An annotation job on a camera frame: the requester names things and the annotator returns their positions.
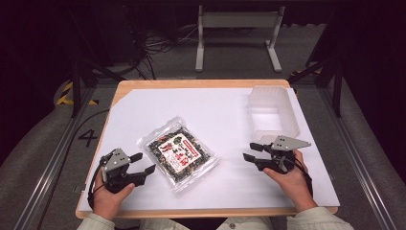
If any white paper sheet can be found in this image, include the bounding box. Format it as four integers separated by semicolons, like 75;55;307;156
78;87;341;213

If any right hand-held gripper cable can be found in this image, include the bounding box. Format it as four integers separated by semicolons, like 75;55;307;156
292;157;315;197

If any black metal stand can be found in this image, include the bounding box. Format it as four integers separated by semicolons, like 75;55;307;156
64;6;126;119
287;47;345;119

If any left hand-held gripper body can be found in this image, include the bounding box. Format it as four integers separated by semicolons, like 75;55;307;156
99;148;147;195

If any clear packet of dried seaweed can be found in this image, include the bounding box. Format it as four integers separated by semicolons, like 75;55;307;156
136;116;221;195

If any hand-held gripper cable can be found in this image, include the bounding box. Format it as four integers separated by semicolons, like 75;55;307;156
86;152;111;211
292;157;315;197

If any left hand-held gripper cable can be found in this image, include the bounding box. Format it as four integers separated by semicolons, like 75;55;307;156
86;152;111;211

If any person's light jacket front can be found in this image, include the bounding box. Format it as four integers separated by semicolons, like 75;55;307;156
133;216;276;230

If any bundle of black floor cables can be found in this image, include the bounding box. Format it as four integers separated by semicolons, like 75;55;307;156
125;6;199;81

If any person's left sleeve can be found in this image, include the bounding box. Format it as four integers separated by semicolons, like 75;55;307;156
76;212;117;230

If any clear plastic container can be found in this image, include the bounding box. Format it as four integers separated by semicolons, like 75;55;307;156
247;84;302;146

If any yellow black floor tape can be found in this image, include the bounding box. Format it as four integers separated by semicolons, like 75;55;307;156
55;81;99;106

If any thin black floor cable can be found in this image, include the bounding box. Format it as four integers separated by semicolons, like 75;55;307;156
35;108;111;230

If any wooden table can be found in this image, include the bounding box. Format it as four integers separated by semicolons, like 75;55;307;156
75;79;340;220

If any aluminium floor rail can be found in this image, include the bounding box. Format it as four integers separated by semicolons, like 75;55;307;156
318;86;399;230
12;85;98;230

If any person's right hand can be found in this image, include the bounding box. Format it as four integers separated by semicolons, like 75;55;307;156
262;149;318;213

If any person's right sleeve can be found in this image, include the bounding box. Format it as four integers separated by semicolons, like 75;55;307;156
285;206;356;230

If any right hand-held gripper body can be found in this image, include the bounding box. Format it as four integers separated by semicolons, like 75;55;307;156
255;134;312;175

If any person's left hand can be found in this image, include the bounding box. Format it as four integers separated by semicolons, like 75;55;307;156
92;170;137;221

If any person's sleeve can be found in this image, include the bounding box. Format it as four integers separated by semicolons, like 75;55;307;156
285;206;356;230
76;212;117;230

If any white metal stand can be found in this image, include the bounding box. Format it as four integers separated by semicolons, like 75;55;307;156
194;4;287;74

